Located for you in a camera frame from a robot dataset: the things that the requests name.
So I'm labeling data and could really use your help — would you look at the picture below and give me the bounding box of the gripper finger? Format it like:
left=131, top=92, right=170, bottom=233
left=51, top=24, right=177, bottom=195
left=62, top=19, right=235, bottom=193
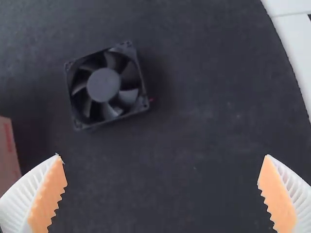
left=0, top=152, right=68, bottom=233
left=257, top=154, right=311, bottom=233

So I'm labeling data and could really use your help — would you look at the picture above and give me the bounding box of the black square fan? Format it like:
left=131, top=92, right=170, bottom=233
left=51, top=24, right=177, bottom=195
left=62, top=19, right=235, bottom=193
left=64, top=40, right=156, bottom=133

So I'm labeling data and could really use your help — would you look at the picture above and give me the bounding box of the black mat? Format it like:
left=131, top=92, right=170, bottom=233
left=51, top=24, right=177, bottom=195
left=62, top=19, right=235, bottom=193
left=0, top=0, right=308, bottom=233

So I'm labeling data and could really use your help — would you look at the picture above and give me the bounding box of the cardboard box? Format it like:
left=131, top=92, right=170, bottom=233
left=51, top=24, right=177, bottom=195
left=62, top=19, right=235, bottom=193
left=0, top=116, right=22, bottom=182

